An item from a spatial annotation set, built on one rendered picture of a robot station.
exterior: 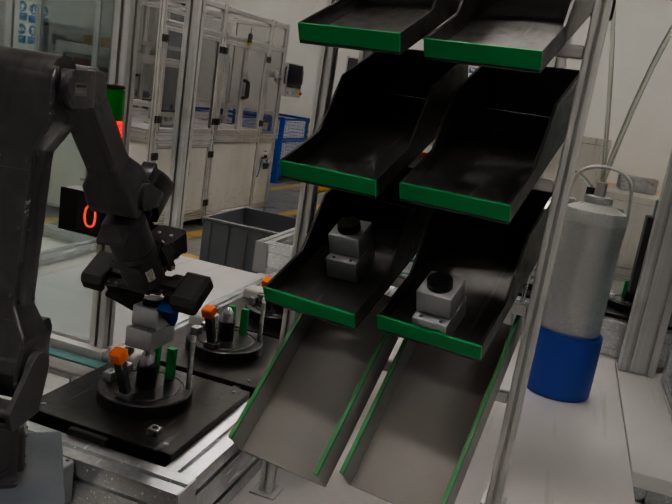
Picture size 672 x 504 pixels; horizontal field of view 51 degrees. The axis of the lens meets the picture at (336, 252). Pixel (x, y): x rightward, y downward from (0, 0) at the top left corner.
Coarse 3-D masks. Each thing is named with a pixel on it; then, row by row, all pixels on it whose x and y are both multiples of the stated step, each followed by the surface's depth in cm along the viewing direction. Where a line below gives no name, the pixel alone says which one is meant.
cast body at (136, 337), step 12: (144, 300) 102; (156, 300) 103; (132, 312) 103; (144, 312) 102; (156, 312) 101; (132, 324) 103; (144, 324) 102; (156, 324) 102; (168, 324) 105; (132, 336) 102; (144, 336) 101; (156, 336) 102; (168, 336) 106; (144, 348) 102; (156, 348) 103
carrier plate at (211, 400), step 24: (72, 384) 108; (96, 384) 109; (192, 384) 114; (216, 384) 115; (48, 408) 99; (72, 408) 100; (96, 408) 102; (192, 408) 106; (216, 408) 107; (96, 432) 96; (120, 432) 96; (144, 432) 97; (168, 432) 98; (192, 432) 99; (144, 456) 94; (168, 456) 93
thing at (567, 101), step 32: (480, 96) 98; (512, 96) 98; (544, 96) 96; (448, 128) 90; (480, 128) 96; (512, 128) 95; (544, 128) 95; (448, 160) 89; (480, 160) 89; (512, 160) 88; (544, 160) 85; (416, 192) 81; (448, 192) 79; (480, 192) 82; (512, 192) 82
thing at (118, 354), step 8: (112, 352) 97; (120, 352) 97; (128, 352) 99; (112, 360) 97; (120, 360) 97; (120, 368) 98; (120, 376) 99; (128, 376) 100; (120, 384) 100; (128, 384) 101; (120, 392) 101; (128, 392) 101
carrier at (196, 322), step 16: (192, 320) 141; (224, 320) 129; (240, 320) 133; (176, 336) 133; (224, 336) 129; (240, 336) 133; (256, 336) 134; (208, 352) 124; (224, 352) 124; (240, 352) 125; (256, 352) 128; (272, 352) 133; (176, 368) 120; (208, 368) 121; (224, 368) 122; (240, 368) 123; (256, 368) 124; (240, 384) 117; (256, 384) 118
